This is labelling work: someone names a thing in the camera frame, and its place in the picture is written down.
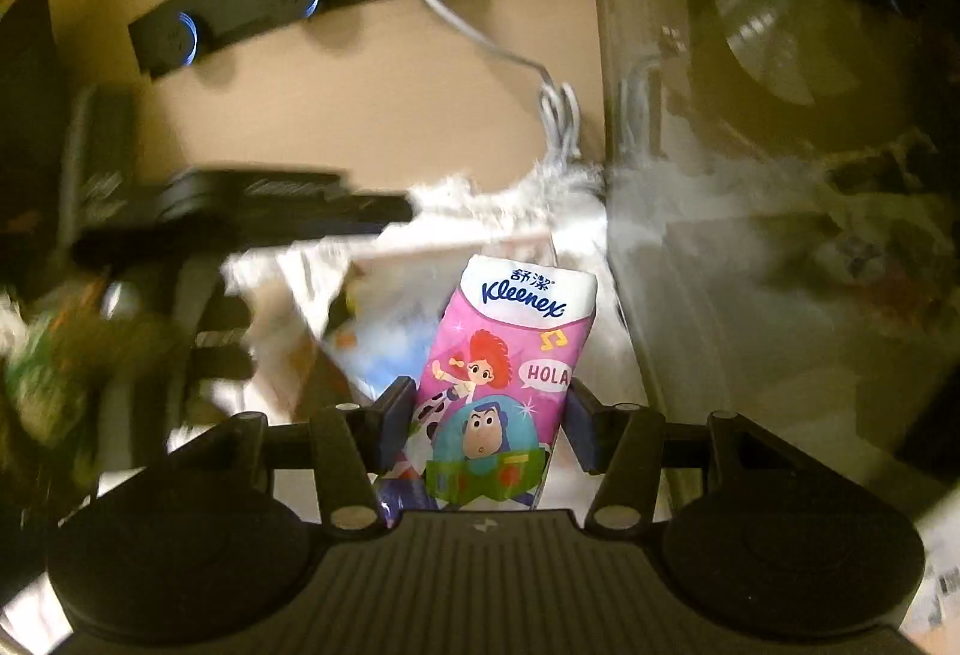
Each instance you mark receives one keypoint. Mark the blue printed box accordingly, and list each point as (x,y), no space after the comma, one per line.
(382,349)

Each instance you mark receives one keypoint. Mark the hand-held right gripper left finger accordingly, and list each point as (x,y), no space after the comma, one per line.
(397,416)

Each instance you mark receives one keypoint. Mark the black monitor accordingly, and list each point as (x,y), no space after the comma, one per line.
(26,100)

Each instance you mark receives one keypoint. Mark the clear plastic container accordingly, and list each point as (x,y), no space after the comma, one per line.
(750,212)

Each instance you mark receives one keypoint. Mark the pink cartoon tissue pack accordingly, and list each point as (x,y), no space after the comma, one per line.
(510,340)

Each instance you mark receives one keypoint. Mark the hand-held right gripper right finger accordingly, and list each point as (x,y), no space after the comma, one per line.
(582,431)

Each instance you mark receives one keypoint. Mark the green packet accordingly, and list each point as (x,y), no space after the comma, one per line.
(45,362)

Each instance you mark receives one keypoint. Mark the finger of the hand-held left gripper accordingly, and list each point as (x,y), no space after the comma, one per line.
(375,209)

